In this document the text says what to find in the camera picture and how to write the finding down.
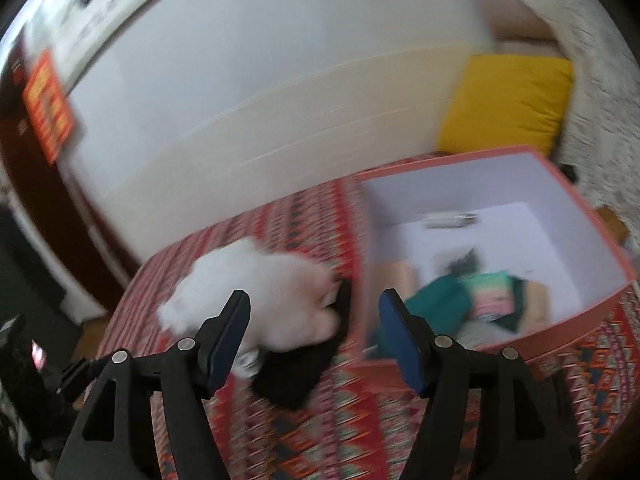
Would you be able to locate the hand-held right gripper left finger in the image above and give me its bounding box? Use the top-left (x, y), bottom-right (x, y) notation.
top-left (52, 289), bottom-right (252, 480)

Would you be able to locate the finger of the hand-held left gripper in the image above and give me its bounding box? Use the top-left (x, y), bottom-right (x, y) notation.
top-left (56, 357), bottom-right (109, 402)

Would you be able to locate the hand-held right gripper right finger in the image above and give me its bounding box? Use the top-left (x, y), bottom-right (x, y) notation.
top-left (377, 287), bottom-right (583, 480)

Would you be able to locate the dark green cloth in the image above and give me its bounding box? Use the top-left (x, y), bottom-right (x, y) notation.
top-left (375, 275), bottom-right (526, 356)

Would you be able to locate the white plush toy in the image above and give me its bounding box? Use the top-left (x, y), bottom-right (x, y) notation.
top-left (156, 237), bottom-right (346, 378)

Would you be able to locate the tall beige pink box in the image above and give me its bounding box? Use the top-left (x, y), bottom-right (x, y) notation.
top-left (384, 259), bottom-right (419, 307)

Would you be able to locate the black cloth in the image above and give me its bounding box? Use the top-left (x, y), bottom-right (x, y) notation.
top-left (250, 277), bottom-right (353, 411)

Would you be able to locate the pastel striped packet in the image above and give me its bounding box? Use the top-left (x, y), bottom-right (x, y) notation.
top-left (462, 270), bottom-right (516, 321)

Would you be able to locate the small white bottle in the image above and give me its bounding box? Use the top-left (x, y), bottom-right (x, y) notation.
top-left (424, 211), bottom-right (482, 229)

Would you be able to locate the orange cardboard box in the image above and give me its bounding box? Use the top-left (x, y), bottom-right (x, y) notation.
top-left (350, 145), bottom-right (638, 366)

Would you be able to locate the red patterned blanket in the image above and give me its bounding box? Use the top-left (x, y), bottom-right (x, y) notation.
top-left (95, 175), bottom-right (640, 480)

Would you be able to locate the yellow cushion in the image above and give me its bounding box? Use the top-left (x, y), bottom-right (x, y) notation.
top-left (437, 54), bottom-right (575, 158)

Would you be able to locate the white lace pillow cover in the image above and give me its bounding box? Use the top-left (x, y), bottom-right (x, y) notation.
top-left (495, 0), bottom-right (640, 211)

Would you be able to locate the pale pink sofa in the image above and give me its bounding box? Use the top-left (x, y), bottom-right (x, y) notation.
top-left (470, 0), bottom-right (566, 56)

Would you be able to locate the red wall poster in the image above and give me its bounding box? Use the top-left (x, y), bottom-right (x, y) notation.
top-left (22, 50), bottom-right (76, 166)

